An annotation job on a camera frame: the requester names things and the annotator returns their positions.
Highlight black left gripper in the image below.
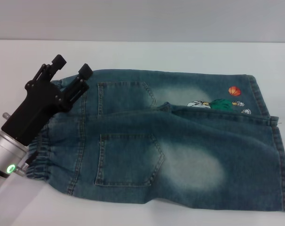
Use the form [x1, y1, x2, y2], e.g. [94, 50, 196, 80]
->
[1, 54, 94, 146]

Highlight blue denim shorts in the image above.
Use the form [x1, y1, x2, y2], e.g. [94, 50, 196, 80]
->
[24, 68, 285, 212]

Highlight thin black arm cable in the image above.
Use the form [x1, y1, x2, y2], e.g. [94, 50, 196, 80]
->
[24, 150, 39, 165]

